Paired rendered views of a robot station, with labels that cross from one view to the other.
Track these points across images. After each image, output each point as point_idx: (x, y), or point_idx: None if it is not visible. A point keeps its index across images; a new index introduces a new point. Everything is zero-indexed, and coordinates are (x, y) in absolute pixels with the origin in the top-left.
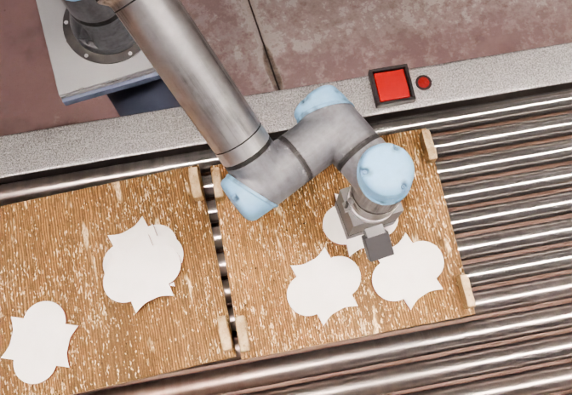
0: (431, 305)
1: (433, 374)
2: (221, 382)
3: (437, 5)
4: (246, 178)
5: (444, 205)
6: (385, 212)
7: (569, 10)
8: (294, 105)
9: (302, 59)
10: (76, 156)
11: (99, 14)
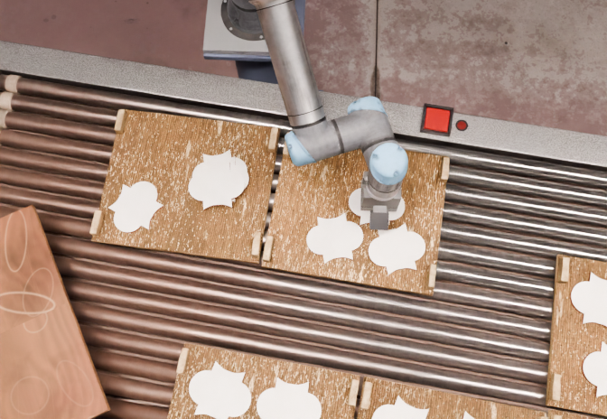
0: (404, 277)
1: (388, 324)
2: (243, 276)
3: (536, 79)
4: (301, 136)
5: (441, 215)
6: (384, 191)
7: None
8: None
9: (404, 87)
10: (200, 95)
11: (249, 4)
